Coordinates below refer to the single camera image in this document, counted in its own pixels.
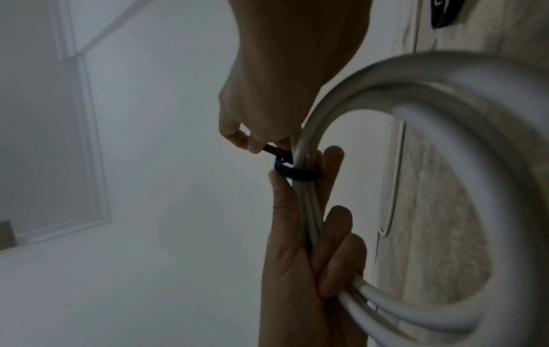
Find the person's left hand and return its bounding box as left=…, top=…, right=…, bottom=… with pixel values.
left=218, top=32, right=371, bottom=155

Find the person's right hand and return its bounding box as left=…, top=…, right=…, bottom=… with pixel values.
left=258, top=145, right=368, bottom=347

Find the black cable strap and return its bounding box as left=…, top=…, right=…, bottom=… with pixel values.
left=261, top=143, right=321, bottom=181

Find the white cable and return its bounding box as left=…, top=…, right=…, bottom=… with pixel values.
left=291, top=50, right=549, bottom=347

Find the person's left forearm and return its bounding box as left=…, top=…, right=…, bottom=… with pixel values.
left=227, top=0, right=371, bottom=38

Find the white framed door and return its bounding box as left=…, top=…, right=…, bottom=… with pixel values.
left=0, top=0, right=113, bottom=245

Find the thin white wall cord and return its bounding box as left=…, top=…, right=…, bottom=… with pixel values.
left=376, top=121, right=407, bottom=238

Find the black wall device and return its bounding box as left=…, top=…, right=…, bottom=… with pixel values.
left=430, top=0, right=469, bottom=30

